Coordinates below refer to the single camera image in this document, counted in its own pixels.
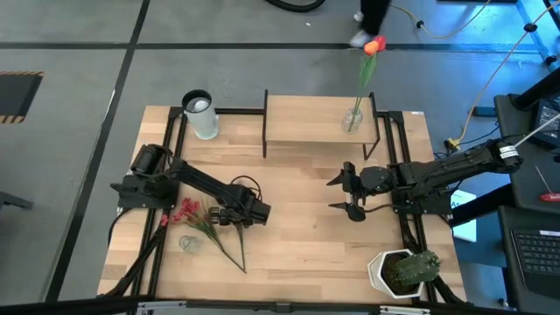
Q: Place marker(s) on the red artificial flower bunch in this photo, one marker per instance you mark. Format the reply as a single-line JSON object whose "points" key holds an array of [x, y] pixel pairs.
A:
{"points": [[190, 206]]}

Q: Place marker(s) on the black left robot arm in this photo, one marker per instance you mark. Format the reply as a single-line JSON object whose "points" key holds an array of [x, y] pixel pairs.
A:
{"points": [[197, 177]]}

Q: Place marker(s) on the white hexagonal plant pot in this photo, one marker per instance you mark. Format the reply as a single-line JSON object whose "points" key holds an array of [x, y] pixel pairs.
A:
{"points": [[375, 271]]}

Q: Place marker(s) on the ribbed clear glass vase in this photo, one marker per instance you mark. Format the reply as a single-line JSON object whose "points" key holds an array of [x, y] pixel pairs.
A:
{"points": [[190, 244]]}

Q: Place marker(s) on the black keyboard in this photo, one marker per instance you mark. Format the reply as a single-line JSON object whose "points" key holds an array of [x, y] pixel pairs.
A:
{"points": [[538, 254]]}

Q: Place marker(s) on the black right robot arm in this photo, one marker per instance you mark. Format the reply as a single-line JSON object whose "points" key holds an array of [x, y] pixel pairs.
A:
{"points": [[459, 164]]}

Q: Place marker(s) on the person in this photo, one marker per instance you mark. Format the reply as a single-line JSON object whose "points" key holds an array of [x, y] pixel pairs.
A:
{"points": [[374, 15]]}

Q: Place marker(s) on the small smooth clear glass vase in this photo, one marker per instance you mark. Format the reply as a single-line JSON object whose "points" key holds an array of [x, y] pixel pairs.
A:
{"points": [[352, 123]]}

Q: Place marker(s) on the red artificial tulip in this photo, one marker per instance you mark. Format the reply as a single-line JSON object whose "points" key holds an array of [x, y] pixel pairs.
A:
{"points": [[380, 42]]}

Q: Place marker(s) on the white artificial flower stem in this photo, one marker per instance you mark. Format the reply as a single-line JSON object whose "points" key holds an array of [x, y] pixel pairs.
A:
{"points": [[241, 245]]}

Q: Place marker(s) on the black side desk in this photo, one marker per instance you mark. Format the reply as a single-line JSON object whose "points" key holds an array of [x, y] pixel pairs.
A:
{"points": [[520, 192]]}

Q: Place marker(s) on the wooden shelf with black legs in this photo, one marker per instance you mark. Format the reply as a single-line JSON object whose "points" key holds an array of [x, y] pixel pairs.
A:
{"points": [[315, 118]]}

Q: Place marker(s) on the black aluminium extrusion frame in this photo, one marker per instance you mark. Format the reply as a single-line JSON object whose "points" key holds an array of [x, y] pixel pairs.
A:
{"points": [[236, 111]]}

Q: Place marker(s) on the white paper sheet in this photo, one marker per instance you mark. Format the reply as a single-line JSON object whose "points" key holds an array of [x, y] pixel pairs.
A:
{"points": [[464, 219]]}

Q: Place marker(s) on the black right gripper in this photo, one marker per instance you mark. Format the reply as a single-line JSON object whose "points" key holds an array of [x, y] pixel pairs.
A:
{"points": [[372, 180]]}

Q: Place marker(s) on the blue metal stand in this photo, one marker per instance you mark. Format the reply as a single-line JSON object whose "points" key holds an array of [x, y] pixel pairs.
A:
{"points": [[536, 30]]}

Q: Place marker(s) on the grey furniture leg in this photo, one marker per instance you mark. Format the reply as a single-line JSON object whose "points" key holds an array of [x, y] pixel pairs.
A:
{"points": [[13, 201]]}

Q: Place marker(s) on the tall frosted white cylinder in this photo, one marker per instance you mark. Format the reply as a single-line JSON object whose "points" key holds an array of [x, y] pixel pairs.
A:
{"points": [[202, 124]]}

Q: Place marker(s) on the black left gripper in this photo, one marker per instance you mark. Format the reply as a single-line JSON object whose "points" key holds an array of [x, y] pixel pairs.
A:
{"points": [[251, 210]]}

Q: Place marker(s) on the green cactus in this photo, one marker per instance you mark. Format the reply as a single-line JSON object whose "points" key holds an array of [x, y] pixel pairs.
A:
{"points": [[415, 268]]}

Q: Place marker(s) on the dark hazard-striped floor hatch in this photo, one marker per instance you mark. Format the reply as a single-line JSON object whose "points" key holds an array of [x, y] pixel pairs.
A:
{"points": [[17, 96]]}

